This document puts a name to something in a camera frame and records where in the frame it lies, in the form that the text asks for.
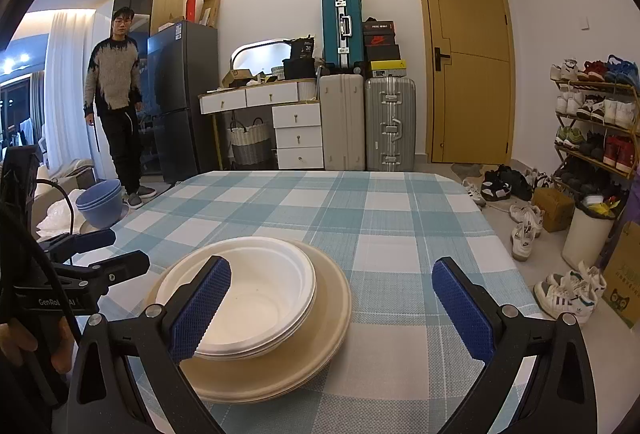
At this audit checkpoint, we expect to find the black paper bag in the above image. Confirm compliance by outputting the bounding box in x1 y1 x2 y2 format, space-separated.
290 36 316 61

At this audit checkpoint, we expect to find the purple bag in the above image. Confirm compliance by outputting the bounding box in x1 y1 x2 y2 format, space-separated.
622 174 640 227

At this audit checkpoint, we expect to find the blue checked tablecloth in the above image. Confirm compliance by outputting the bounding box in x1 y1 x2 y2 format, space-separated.
75 170 546 434

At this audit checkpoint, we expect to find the teal suitcase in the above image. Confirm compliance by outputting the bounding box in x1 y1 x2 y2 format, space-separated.
321 0 363 75

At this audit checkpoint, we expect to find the grey doormat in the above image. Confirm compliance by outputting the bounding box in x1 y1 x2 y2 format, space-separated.
450 161 488 180

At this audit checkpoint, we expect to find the black white sneaker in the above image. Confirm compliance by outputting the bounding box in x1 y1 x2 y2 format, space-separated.
480 171 512 201
502 166 533 202

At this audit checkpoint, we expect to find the dark grey refrigerator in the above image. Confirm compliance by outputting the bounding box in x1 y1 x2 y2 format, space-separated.
146 20 219 185

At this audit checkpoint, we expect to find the open cardboard box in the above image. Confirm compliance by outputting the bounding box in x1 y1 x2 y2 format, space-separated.
199 0 222 27

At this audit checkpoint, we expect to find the beige sofa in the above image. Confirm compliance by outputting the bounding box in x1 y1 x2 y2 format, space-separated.
30 158 98 235

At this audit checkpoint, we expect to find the rounded mirror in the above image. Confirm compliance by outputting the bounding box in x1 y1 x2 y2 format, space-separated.
230 39 292 74

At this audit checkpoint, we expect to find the silver suitcase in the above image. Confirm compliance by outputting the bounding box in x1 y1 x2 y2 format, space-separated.
364 76 417 172

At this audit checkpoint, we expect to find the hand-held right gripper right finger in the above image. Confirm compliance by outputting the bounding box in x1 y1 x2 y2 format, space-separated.
431 257 598 434

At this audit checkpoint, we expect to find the white curtain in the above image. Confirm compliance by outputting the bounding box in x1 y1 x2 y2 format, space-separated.
45 11 96 165

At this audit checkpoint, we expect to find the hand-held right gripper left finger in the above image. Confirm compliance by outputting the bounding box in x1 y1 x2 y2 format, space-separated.
66 255 232 434

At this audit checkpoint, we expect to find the white trash bin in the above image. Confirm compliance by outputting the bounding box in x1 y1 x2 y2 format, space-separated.
561 194 623 271

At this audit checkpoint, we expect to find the shoe rack with shoes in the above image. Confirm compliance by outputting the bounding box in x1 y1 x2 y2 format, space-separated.
550 55 640 195

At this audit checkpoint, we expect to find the brown cardboard box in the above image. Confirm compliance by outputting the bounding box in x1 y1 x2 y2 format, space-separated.
531 186 576 233

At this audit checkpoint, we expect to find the white brown sneaker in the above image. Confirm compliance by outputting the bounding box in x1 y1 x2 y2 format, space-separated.
461 179 487 207

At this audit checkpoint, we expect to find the person's left hand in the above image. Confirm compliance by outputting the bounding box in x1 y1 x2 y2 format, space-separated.
0 314 77 374

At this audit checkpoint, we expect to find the beige suitcase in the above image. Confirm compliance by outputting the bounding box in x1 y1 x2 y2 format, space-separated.
318 74 367 171

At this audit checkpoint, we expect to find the small white dish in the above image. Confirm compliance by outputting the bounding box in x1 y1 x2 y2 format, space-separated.
79 209 132 236

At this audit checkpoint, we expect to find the cat print cardboard box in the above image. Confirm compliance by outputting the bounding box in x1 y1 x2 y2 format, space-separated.
600 220 640 330

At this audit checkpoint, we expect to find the yellow door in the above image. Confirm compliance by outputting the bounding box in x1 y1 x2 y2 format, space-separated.
412 0 516 165

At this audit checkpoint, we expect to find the white plastic bag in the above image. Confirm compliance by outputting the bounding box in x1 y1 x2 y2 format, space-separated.
36 201 83 240

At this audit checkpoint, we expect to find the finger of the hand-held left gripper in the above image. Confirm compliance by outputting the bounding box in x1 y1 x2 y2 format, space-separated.
50 250 151 300
37 229 117 265

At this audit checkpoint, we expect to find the white vanity desk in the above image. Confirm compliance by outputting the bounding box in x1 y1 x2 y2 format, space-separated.
198 76 325 171

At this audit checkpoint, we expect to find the small cardboard box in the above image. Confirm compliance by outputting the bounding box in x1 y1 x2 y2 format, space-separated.
222 69 253 89

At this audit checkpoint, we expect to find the woven laundry basket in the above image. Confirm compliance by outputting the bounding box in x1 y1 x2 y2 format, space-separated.
227 118 272 166

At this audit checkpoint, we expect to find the black cable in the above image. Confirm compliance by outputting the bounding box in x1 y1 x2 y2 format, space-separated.
0 181 83 342

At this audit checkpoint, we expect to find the white green sneaker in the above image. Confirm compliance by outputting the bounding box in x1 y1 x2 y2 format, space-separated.
545 261 608 300
534 281 598 326

